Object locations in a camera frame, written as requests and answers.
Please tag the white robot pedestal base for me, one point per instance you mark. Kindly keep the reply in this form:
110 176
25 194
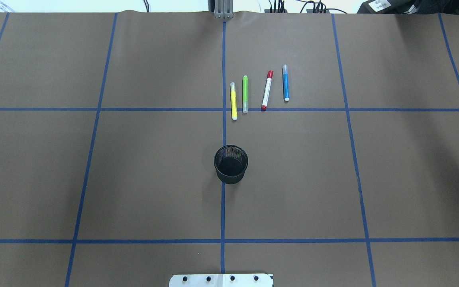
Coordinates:
223 280

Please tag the yellow highlighter pen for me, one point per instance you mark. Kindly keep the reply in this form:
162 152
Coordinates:
233 101

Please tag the green highlighter pen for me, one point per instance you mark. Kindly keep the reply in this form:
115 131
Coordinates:
245 94

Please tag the aluminium frame post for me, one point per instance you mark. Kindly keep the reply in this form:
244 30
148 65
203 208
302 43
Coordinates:
222 9

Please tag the white red-capped marker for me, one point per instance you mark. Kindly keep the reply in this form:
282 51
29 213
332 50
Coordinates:
266 91

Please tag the blue marker pen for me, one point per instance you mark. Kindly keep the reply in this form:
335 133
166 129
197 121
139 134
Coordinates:
286 92

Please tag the black mesh pen cup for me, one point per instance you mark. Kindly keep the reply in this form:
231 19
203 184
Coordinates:
230 163

